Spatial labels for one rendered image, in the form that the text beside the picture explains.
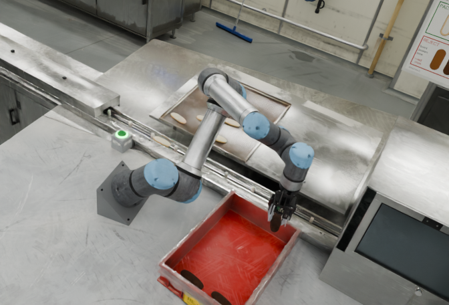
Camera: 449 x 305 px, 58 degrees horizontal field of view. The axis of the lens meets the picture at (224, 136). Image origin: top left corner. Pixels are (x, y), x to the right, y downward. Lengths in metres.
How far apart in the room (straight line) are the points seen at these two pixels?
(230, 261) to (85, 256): 0.52
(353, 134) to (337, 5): 3.28
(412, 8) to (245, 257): 4.02
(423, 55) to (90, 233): 1.70
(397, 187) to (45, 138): 1.51
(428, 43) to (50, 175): 1.82
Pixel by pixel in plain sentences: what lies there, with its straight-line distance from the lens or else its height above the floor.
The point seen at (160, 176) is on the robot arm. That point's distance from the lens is 1.48.
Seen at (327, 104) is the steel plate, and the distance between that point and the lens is 2.66.
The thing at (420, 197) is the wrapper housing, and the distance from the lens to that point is 1.36.
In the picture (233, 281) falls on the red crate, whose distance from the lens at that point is 1.52.
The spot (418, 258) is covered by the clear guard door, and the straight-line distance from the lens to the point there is 1.43.
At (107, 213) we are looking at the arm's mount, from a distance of 1.64.
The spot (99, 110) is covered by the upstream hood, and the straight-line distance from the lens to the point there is 2.09.
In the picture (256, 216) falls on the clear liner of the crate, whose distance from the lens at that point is 1.67.
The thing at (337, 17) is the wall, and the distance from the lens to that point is 5.31.
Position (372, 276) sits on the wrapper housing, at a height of 0.97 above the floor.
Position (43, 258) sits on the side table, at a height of 0.82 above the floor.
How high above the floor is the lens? 2.07
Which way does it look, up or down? 36 degrees down
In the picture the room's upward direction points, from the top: 12 degrees clockwise
